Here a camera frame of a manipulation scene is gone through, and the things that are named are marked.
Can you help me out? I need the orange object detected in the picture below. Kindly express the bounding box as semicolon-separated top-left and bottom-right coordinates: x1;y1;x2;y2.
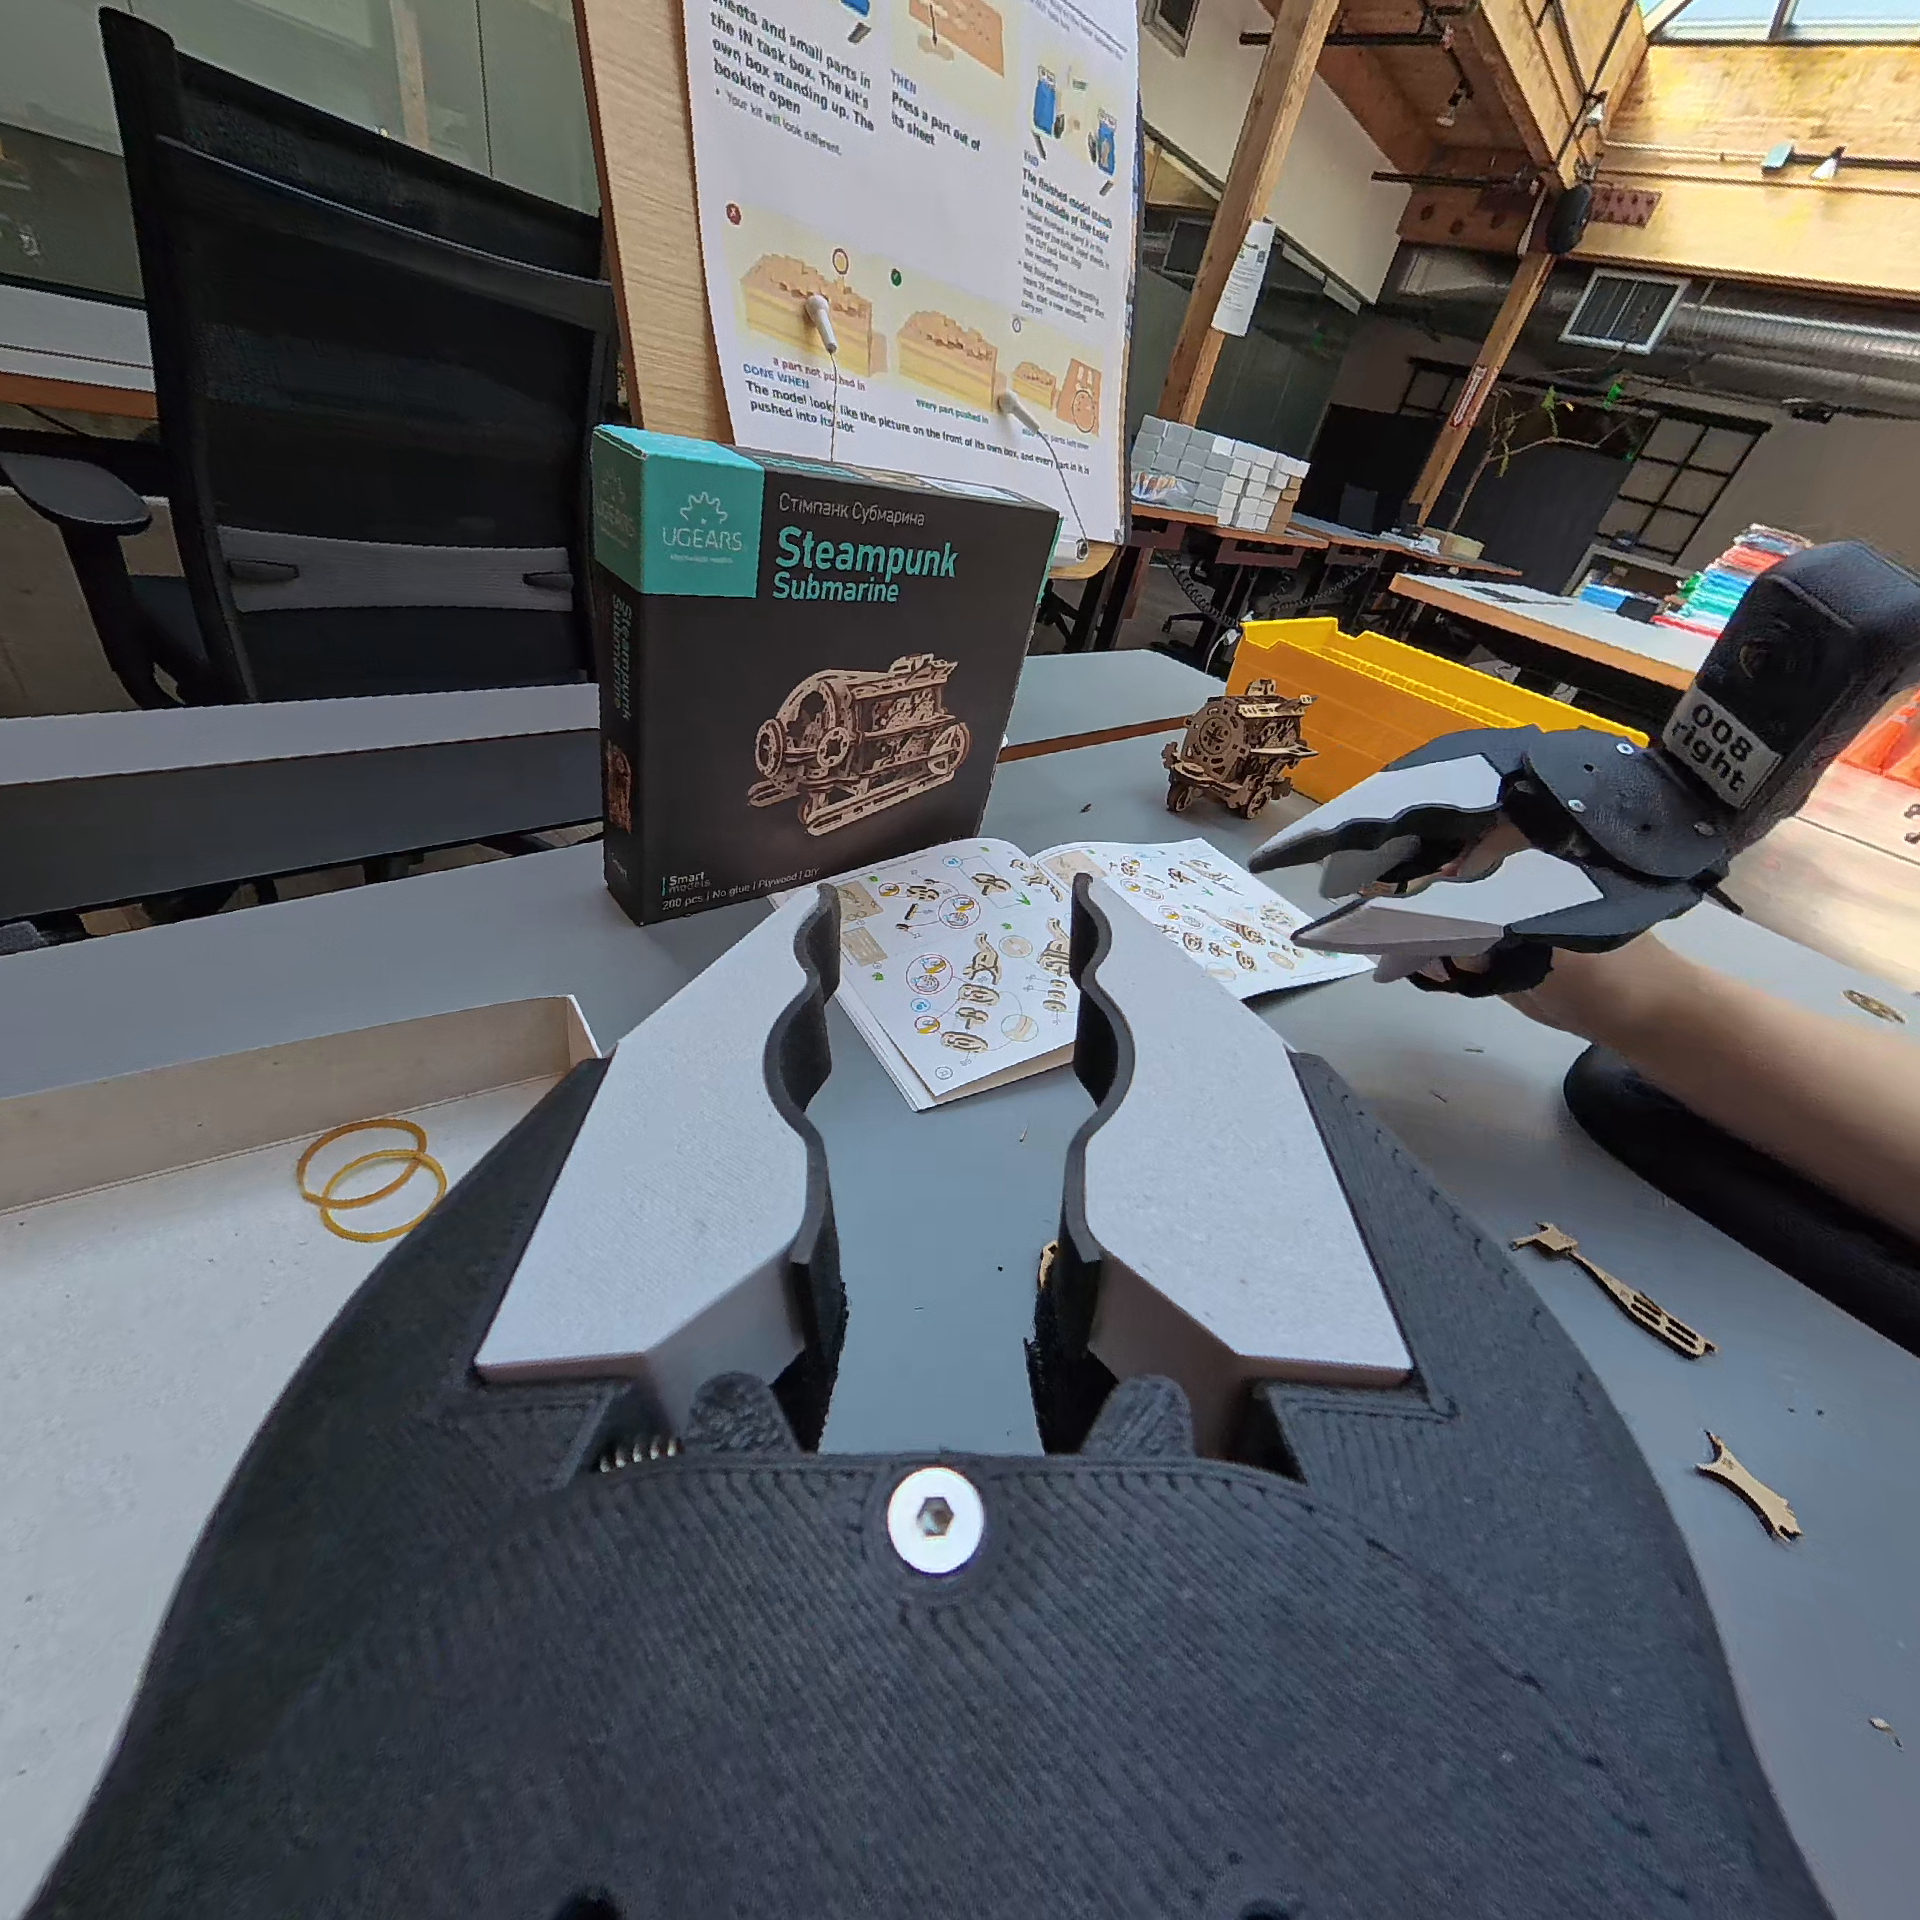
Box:
1840;686;1920;793

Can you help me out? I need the partly built wooden model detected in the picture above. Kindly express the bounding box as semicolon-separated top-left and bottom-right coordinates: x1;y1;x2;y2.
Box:
1163;678;1321;818

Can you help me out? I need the wall air vent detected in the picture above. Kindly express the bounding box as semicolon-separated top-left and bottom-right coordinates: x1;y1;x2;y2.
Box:
1562;270;1690;354

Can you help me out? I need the dark model kit box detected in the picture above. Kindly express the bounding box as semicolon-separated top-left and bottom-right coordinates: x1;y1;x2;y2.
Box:
589;423;1063;926

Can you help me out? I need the stack of white boxes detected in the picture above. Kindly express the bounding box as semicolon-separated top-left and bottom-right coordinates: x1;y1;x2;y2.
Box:
1131;415;1309;532

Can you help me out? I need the black grid window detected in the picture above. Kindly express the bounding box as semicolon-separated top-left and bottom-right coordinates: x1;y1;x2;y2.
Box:
1597;412;1756;551

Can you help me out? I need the white instruction poster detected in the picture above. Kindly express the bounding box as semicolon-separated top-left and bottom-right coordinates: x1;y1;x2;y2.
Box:
683;0;1142;551

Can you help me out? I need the wooden display board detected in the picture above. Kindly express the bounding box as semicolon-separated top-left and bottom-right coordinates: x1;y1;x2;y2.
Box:
571;0;1131;577

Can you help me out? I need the black mesh office chair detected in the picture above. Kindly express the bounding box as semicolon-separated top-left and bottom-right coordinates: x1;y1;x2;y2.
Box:
0;6;620;707

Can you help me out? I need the yellow rubber band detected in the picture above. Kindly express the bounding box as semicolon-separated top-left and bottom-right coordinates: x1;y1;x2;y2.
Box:
321;1145;451;1245
294;1116;431;1211

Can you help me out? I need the yellow plastic bin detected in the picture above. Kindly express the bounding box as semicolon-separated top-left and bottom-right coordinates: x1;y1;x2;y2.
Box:
1229;615;1653;805

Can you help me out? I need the wooden background desk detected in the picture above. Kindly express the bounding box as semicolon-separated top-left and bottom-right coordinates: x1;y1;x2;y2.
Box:
1034;503;1526;670

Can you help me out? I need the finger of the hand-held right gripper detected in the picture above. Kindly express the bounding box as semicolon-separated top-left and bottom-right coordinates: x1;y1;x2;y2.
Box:
1252;754;1509;904
1289;858;1609;984

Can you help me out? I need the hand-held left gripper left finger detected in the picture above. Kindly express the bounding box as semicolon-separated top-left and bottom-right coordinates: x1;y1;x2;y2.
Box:
478;886;843;1445

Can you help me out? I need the grey ventilation duct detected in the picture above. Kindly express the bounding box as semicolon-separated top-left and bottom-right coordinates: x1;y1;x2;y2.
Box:
1546;255;1920;412

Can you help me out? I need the forked wooden model part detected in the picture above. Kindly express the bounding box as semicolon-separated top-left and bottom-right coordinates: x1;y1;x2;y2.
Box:
1696;1429;1804;1545

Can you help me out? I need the thin potted plant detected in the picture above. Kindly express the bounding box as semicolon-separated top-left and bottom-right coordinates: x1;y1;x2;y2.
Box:
1463;382;1628;546

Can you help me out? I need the slim wooden post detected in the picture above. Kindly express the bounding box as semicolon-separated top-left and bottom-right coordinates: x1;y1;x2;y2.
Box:
1412;247;1563;529

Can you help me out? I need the person's right forearm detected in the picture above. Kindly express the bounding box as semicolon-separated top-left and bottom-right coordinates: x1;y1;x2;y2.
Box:
1498;931;1920;1201

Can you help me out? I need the shallow cardboard tray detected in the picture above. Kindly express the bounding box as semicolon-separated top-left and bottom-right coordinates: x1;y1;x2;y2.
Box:
0;992;601;1220

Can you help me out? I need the white paper notice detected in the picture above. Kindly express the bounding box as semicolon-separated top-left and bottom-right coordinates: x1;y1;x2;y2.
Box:
1208;220;1276;340

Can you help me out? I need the long wooden model part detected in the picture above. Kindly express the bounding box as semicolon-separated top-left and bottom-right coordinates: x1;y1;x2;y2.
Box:
1509;1220;1718;1360

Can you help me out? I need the stack of colourful packets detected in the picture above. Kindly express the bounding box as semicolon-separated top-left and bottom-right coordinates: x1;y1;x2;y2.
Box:
1657;522;1797;640

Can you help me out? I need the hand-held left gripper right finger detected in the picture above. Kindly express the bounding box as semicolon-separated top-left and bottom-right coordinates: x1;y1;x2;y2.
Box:
1034;879;1413;1448

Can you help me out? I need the open instruction booklet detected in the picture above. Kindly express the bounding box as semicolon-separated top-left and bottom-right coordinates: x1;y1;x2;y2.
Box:
770;837;1374;1114

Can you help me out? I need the thick wooden post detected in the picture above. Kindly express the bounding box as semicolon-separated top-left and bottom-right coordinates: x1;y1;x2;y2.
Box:
1160;0;1343;427

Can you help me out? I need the white background table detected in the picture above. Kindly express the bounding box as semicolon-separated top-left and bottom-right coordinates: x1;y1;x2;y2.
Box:
1388;572;1720;696

